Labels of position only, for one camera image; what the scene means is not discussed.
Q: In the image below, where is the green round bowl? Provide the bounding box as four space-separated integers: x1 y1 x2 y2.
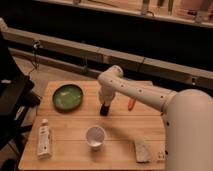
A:
52 84 83 111

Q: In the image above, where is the black eraser block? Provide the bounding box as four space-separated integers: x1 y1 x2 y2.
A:
100 105 110 116

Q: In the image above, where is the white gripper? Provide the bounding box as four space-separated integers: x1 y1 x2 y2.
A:
99 87 115 104

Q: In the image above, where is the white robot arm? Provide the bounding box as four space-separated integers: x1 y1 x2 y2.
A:
97 65 213 171

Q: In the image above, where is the grey sponge block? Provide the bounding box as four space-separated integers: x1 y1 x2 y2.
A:
134 139 150 163

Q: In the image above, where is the orange carrot toy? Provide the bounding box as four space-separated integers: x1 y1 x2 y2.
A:
128 99 136 111

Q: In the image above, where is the black cable on floor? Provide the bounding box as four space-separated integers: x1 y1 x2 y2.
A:
26 39 43 78

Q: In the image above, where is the white tube with cap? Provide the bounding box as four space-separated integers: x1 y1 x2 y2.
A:
37 119 51 159

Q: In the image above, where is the black equipment stand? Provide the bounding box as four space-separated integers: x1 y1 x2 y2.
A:
0 32 40 152

